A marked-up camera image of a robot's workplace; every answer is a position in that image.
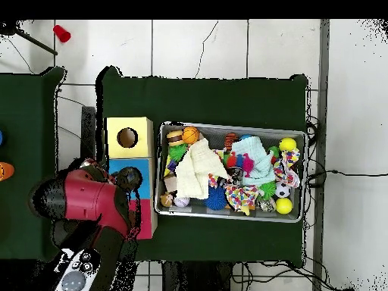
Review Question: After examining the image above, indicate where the cream muslin cloth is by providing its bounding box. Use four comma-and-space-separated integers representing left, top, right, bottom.
174, 137, 231, 200

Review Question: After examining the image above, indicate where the colourful dotted cloth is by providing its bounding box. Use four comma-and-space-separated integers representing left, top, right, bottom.
224, 183, 260, 217

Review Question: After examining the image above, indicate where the mint muslin cloth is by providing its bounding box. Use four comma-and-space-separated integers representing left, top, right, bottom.
231, 136, 277, 187

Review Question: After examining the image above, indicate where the wooden box with three holes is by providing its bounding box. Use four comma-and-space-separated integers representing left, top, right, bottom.
104, 116, 158, 241

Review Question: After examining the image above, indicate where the shallow clear mesh bin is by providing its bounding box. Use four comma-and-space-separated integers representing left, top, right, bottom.
154, 120, 308, 224

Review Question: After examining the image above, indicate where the orange toy basketball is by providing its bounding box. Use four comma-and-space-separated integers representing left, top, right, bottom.
181, 126, 200, 145

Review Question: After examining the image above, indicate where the toy burger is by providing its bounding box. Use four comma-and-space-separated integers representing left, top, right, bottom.
166, 130, 185, 147

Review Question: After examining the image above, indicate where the multicolour spiky caterpillar toy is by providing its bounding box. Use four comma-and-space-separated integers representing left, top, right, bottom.
225, 152, 255, 178

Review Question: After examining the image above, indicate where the dark green tablecloth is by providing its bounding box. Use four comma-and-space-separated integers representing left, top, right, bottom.
95, 66, 309, 267

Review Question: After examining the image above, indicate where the white colourful patterned cloth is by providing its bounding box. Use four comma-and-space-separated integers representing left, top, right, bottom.
272, 148, 301, 189

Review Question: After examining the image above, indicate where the small soccer ball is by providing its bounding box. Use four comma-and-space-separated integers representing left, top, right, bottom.
274, 182, 291, 199

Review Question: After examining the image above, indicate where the yellow ball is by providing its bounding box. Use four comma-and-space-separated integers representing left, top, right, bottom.
275, 197, 294, 215
278, 137, 297, 152

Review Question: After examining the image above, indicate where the black upright stand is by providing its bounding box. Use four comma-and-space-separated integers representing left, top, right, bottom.
80, 105, 96, 161

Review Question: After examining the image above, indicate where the side table with green cloth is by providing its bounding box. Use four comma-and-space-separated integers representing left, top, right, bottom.
0, 67, 69, 262

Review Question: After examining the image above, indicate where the red plastic cup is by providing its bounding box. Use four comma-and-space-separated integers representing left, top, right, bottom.
52, 24, 72, 43

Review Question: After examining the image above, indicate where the orange toy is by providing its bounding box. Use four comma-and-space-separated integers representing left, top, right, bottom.
0, 161, 15, 182

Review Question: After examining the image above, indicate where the black tripod leg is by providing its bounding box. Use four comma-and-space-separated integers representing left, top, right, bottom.
0, 20, 58, 56

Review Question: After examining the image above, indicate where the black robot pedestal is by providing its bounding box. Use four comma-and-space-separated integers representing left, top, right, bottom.
161, 261, 234, 291

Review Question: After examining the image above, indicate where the black cable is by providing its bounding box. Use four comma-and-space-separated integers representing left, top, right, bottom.
306, 168, 388, 186

